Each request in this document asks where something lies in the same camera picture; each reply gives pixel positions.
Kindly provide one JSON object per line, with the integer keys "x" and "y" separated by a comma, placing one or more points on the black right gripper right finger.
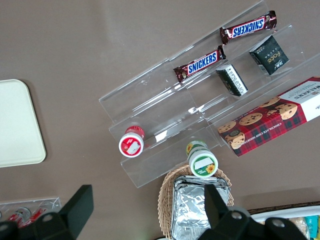
{"x": 217, "y": 212}

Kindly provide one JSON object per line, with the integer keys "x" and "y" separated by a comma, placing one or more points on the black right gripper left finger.
{"x": 75, "y": 207}

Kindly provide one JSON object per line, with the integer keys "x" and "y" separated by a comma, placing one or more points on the light oval wicker basket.
{"x": 165, "y": 200}

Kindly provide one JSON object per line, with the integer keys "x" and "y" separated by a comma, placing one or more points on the dark woven tray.
{"x": 287, "y": 206}

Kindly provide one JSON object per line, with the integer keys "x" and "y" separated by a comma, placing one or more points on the beige rectangular tray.
{"x": 17, "y": 122}

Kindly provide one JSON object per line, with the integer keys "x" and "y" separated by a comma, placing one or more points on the clear acrylic bottle rack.
{"x": 50, "y": 201}

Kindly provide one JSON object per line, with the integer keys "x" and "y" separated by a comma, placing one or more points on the silver foil packets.
{"x": 190, "y": 207}

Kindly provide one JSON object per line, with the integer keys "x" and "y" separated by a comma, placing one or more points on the red Coca-Cola bottle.
{"x": 18, "y": 215}
{"x": 35, "y": 215}

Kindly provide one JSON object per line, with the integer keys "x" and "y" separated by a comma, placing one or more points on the green lid yogurt cup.
{"x": 202, "y": 162}

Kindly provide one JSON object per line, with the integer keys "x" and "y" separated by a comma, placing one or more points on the white rectangular snack bin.
{"x": 275, "y": 212}

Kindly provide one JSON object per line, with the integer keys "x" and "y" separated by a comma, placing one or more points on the bagged crumbly pastry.
{"x": 297, "y": 225}

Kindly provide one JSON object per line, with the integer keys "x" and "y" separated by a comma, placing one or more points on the red lid yogurt cup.
{"x": 131, "y": 143}

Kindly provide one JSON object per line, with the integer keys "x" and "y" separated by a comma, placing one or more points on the teal snack packet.
{"x": 313, "y": 225}

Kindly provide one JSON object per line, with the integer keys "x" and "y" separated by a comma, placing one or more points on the Walkers cookie box red tartan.
{"x": 265, "y": 120}

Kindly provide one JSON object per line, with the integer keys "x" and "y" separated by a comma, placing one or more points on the clear acrylic stepped rack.
{"x": 250, "y": 15}
{"x": 165, "y": 120}

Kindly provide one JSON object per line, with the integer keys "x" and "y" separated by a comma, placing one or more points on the small black box white label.
{"x": 231, "y": 80}

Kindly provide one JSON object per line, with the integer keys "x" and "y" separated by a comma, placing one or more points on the Snickers chocolate bar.
{"x": 247, "y": 27}
{"x": 200, "y": 65}

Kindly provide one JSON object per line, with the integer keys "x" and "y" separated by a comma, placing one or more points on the small black box gold print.
{"x": 270, "y": 55}

